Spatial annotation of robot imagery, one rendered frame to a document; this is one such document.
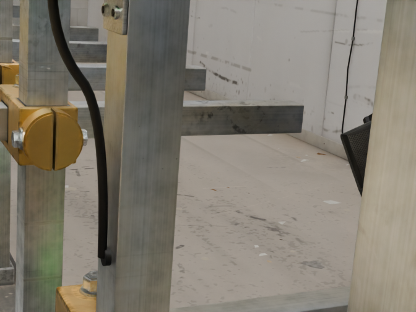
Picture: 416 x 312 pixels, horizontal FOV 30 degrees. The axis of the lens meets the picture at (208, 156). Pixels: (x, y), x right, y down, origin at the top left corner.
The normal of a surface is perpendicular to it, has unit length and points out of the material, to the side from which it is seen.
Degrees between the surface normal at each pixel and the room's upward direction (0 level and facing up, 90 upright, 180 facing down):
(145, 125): 90
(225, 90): 90
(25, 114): 90
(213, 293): 0
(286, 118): 90
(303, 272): 0
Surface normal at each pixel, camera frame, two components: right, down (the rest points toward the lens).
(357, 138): -0.72, 0.11
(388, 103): -0.91, 0.04
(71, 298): 0.07, -0.97
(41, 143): 0.41, 0.25
